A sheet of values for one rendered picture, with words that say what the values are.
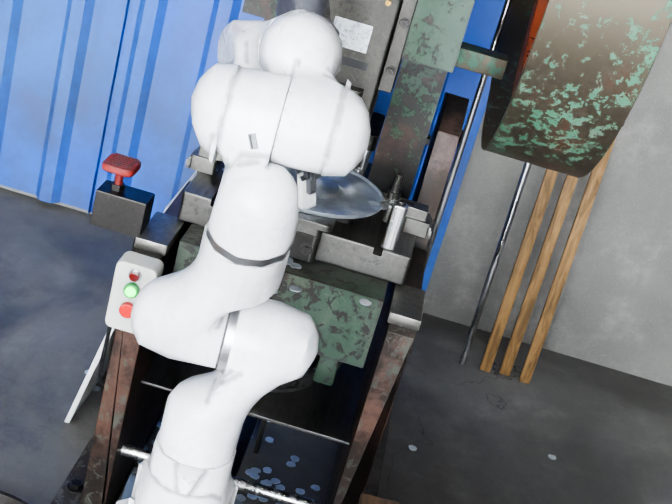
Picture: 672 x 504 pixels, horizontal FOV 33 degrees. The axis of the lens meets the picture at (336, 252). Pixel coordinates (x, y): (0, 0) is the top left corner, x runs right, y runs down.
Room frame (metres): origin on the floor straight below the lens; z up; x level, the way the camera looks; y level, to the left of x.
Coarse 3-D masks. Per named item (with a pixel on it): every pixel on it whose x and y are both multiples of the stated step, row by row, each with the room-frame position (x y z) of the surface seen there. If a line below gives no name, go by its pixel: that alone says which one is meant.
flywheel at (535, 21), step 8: (536, 0) 2.42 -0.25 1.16; (544, 0) 2.39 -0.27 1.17; (536, 8) 2.38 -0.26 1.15; (544, 8) 2.38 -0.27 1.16; (536, 16) 2.37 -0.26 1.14; (528, 24) 2.42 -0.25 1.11; (536, 24) 2.35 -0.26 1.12; (528, 32) 2.36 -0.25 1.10; (536, 32) 2.34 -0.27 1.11; (528, 40) 2.33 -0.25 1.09; (528, 48) 2.31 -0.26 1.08; (520, 56) 2.36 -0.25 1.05; (520, 64) 2.30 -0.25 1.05; (520, 72) 2.25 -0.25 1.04
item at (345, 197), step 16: (336, 176) 2.10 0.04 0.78; (352, 176) 2.13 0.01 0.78; (320, 192) 1.98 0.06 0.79; (336, 192) 2.00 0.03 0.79; (352, 192) 2.04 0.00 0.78; (368, 192) 2.07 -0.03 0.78; (320, 208) 1.92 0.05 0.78; (336, 208) 1.94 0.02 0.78; (352, 208) 1.96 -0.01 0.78; (368, 208) 1.98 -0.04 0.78
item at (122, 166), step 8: (104, 160) 1.91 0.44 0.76; (112, 160) 1.92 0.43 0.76; (120, 160) 1.93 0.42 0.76; (128, 160) 1.94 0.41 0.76; (136, 160) 1.95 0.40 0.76; (104, 168) 1.89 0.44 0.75; (112, 168) 1.89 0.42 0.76; (120, 168) 1.89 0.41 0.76; (128, 168) 1.90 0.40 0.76; (136, 168) 1.92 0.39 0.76; (120, 176) 1.92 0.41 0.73; (128, 176) 1.89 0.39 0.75; (120, 184) 1.92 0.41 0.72
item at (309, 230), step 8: (304, 216) 1.86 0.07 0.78; (312, 216) 1.87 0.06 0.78; (320, 216) 1.88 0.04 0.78; (304, 224) 1.85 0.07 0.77; (312, 224) 1.85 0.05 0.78; (320, 224) 1.85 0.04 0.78; (328, 224) 1.86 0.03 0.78; (296, 232) 1.97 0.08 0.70; (304, 232) 1.97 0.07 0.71; (312, 232) 1.97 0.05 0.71; (320, 232) 1.97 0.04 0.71; (328, 232) 1.85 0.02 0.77; (296, 240) 1.97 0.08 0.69; (304, 240) 1.97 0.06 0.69; (312, 240) 1.97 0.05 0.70; (296, 248) 1.97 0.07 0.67; (304, 248) 1.96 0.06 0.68; (312, 248) 1.97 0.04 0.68; (296, 256) 1.97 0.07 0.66; (304, 256) 1.97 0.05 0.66; (312, 256) 1.97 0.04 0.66
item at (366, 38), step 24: (336, 0) 2.07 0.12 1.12; (360, 0) 2.06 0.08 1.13; (384, 0) 2.06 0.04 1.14; (336, 24) 2.06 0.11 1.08; (360, 24) 2.06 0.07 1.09; (384, 24) 2.06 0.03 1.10; (360, 48) 2.06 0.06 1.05; (384, 48) 2.06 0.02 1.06; (360, 72) 2.06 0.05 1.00; (360, 96) 2.04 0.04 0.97
